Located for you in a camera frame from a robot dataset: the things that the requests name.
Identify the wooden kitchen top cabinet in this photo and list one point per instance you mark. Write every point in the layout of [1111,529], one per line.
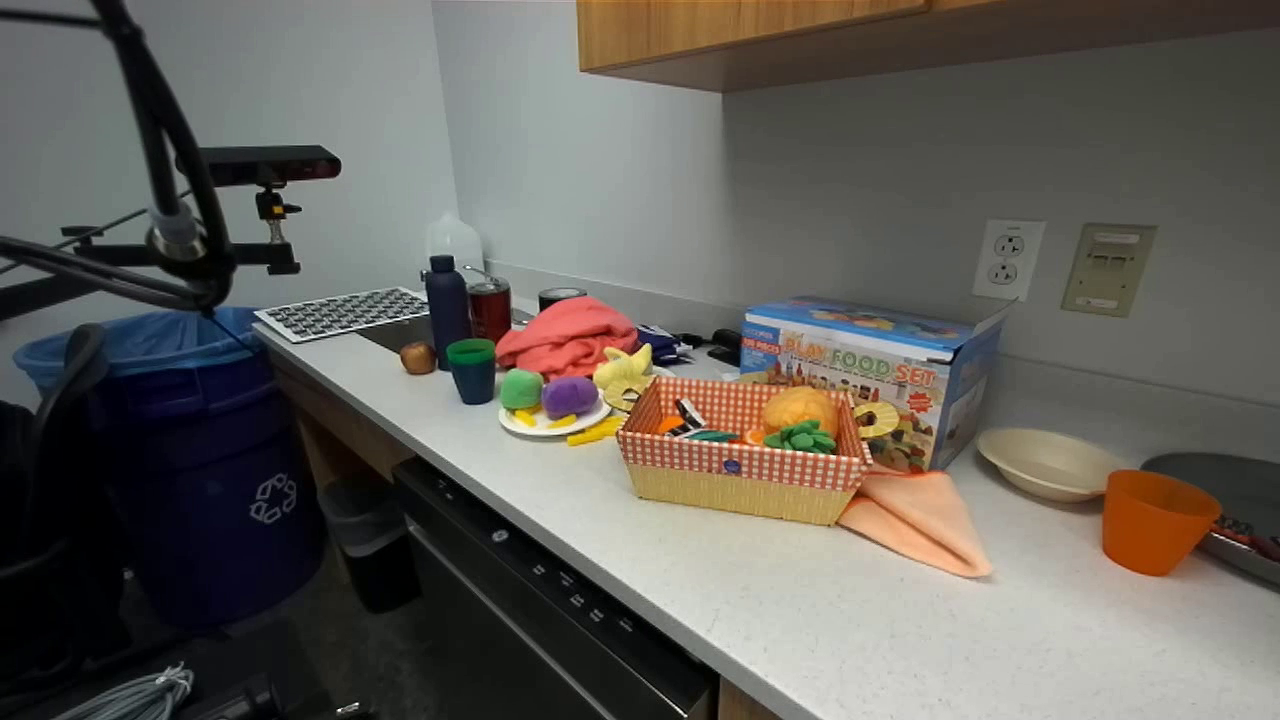
[694,35]

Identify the yellow plush toy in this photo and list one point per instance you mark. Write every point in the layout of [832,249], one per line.
[622,379]

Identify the small blue object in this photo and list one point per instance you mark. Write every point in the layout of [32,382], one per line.
[661,346]

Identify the orange toy piece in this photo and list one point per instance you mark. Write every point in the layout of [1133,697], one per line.
[670,425]

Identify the white and black toy piece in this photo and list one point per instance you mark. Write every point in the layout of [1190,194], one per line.
[688,414]

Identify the pink folded cloth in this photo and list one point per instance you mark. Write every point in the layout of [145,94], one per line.
[566,342]

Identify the yellow toy banana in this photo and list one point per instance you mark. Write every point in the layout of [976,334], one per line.
[602,428]

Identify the purple fuzzy ball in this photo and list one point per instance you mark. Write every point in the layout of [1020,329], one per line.
[569,399]

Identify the small black object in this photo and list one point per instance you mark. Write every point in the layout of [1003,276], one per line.
[727,346]

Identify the green fuzzy ball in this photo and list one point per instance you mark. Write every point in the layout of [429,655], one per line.
[520,391]

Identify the white plate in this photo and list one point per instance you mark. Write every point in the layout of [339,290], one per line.
[535,425]

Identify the red checkered basket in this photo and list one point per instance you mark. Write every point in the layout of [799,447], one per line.
[735,472]

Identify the dark red jar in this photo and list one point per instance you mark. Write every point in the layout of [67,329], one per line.
[491,315]

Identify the yellow toy burger bun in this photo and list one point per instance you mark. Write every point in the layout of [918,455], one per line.
[800,405]

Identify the green cup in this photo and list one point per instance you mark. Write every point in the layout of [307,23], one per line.
[472,382]

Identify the green toy lettuce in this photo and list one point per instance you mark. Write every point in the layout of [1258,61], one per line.
[800,436]

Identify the dark blue bottle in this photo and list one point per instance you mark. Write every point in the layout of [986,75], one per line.
[447,305]

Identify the blue toy food box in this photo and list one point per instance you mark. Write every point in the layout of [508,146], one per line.
[853,362]

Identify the clear plastic bottle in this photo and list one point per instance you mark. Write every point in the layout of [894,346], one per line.
[456,243]

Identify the small brown toy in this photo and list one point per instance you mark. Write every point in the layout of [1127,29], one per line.
[419,358]

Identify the yellow and brown toy slice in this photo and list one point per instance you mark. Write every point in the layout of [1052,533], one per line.
[877,423]

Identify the dishwasher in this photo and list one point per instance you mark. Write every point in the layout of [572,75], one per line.
[535,624]

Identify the white keyboard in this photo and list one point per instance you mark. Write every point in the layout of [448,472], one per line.
[342,315]

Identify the orange cloth napkin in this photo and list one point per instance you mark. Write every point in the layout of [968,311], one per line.
[923,520]

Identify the small black trash bin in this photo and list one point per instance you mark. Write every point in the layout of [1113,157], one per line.
[375,545]

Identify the beige bowl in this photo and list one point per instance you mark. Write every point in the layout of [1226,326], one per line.
[1047,462]

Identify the blue recycling bin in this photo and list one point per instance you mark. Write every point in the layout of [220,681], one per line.
[200,467]

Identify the orange cup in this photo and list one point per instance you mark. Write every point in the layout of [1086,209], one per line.
[1152,524]

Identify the dark grey pan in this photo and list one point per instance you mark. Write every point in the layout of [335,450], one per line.
[1245,495]

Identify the black bag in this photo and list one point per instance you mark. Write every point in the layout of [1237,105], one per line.
[55,562]

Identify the thin black rod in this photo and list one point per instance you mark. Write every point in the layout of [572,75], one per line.
[55,18]

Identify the white wall power outlet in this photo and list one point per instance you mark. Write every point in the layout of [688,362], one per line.
[1009,260]

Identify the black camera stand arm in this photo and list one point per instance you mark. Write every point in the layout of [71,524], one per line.
[265,249]

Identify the black stereo camera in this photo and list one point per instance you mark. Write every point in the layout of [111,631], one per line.
[265,160]

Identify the beige wall plate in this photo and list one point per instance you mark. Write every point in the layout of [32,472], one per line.
[1106,265]

